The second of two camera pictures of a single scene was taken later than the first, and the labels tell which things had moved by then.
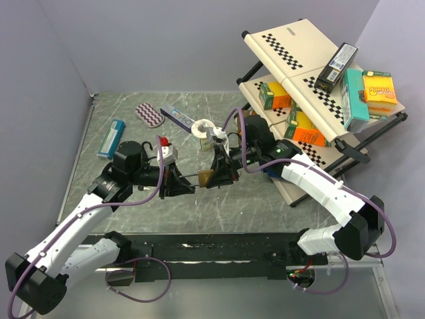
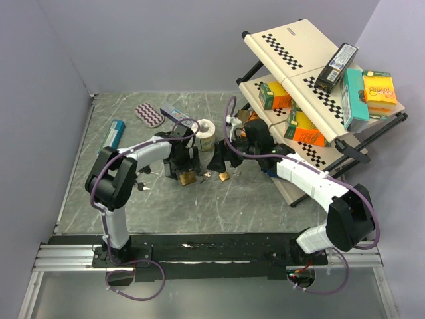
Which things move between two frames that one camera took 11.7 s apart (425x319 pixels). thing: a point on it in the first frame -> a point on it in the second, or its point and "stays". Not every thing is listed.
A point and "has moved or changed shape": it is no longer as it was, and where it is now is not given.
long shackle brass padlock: (204, 177) has moved or changed shape
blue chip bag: (273, 172) stays
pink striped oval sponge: (149, 115) stays
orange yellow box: (380, 94) stays
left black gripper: (174, 185) -> (191, 165)
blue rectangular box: (112, 139) stays
